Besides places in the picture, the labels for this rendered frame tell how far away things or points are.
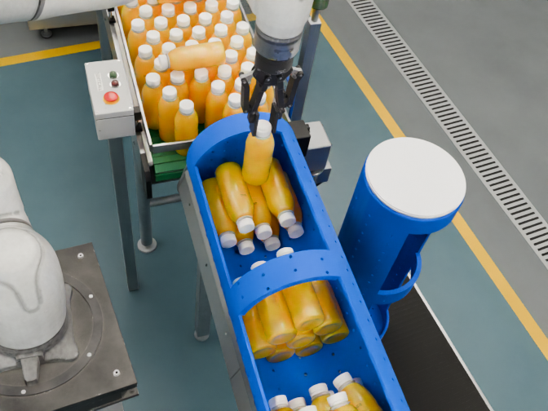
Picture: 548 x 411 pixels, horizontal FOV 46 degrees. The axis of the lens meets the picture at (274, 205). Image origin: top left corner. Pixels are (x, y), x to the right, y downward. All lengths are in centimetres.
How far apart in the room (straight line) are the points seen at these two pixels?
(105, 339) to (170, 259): 136
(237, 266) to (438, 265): 150
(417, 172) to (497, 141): 177
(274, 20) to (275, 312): 59
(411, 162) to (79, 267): 91
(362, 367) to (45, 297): 68
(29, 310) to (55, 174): 184
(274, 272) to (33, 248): 46
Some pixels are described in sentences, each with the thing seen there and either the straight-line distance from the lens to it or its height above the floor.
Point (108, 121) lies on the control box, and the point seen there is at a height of 107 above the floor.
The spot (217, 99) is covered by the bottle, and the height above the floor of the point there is 105.
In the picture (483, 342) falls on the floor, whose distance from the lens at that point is 283.
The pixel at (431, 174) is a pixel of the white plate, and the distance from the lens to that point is 180.
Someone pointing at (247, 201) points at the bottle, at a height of 113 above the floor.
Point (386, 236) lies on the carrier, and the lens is 179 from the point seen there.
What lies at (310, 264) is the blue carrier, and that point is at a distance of 131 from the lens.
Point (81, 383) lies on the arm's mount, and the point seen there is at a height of 107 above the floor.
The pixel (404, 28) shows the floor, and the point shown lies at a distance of 401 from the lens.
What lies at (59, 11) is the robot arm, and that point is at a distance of 93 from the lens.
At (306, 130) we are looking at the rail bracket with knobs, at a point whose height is 100.
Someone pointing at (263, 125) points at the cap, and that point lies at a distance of 143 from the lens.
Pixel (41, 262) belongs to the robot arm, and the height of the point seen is 132.
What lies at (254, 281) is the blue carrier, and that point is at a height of 120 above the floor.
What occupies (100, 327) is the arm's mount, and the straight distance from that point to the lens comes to 142.
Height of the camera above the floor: 234
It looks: 53 degrees down
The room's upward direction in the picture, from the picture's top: 11 degrees clockwise
